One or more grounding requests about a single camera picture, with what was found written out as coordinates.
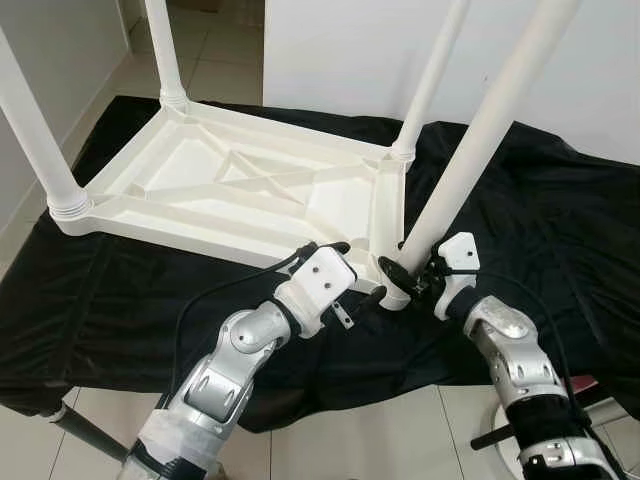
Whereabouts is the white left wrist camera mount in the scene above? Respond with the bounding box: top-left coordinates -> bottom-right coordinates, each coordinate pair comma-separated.
275,245 -> 358,339

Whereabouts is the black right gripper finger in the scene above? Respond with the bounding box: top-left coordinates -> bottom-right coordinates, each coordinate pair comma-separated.
378,257 -> 416,299

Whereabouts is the white plastic table leg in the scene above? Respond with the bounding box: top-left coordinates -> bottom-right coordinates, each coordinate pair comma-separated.
400,0 -> 583,266
0,25 -> 93,221
390,0 -> 471,161
145,0 -> 191,109

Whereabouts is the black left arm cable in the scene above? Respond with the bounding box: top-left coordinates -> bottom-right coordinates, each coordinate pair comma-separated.
172,243 -> 319,401

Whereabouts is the black cloth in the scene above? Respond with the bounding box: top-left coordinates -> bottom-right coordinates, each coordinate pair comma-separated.
0,95 -> 640,433

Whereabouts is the white plastic table top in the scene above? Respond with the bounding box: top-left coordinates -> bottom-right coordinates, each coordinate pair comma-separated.
48,95 -> 413,311

